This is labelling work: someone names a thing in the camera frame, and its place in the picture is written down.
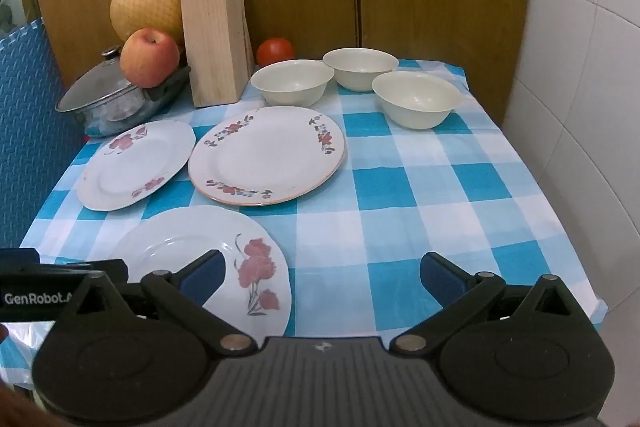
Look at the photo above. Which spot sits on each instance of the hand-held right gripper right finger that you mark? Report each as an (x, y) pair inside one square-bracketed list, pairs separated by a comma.
[(442, 281)]

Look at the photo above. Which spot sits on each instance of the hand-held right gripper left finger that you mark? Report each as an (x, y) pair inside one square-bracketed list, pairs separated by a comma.
[(205, 278)]

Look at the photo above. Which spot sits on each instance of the white plate large red flower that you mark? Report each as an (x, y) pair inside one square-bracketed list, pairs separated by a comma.
[(200, 232)]

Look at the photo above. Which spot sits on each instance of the white plate small red flowers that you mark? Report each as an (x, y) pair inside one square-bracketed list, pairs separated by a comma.
[(130, 167)]

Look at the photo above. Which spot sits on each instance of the large floral plate pink rim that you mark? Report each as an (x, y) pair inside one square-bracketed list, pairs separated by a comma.
[(265, 157)]

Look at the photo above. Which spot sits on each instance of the cream bowl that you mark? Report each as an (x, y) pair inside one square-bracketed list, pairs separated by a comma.
[(360, 67), (415, 99), (292, 82)]

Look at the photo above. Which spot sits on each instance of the blue white checked tablecloth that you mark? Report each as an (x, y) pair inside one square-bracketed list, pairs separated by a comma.
[(400, 187)]

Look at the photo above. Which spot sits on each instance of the blue foam mat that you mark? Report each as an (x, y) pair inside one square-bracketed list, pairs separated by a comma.
[(35, 127)]

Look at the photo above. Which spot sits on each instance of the metal pot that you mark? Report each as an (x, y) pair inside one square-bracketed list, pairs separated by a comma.
[(125, 112)]

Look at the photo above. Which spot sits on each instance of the glass pot lid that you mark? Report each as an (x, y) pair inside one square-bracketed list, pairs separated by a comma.
[(95, 89)]

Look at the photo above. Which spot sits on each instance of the red apple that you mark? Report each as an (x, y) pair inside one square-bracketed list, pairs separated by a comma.
[(149, 57)]

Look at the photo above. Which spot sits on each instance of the red tomato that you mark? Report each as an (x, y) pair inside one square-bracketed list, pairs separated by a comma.
[(275, 52)]

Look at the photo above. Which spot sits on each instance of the wooden knife block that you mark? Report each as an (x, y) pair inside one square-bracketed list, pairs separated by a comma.
[(215, 37)]

